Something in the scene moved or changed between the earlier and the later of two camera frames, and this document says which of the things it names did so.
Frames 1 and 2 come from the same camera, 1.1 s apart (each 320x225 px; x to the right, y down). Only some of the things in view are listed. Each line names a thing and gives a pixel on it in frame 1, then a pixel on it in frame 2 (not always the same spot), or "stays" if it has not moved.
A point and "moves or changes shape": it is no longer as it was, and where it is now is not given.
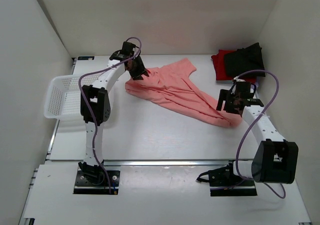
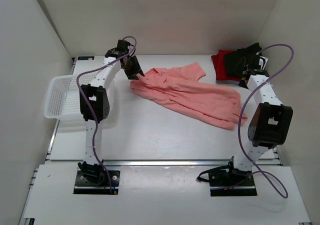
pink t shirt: x=172 y=82 moves or changes shape
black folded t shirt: x=245 y=60 stays
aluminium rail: x=61 y=162 stays
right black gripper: x=224 y=95 to x=242 y=85
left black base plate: x=109 y=186 stays
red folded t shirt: x=219 y=66 stays
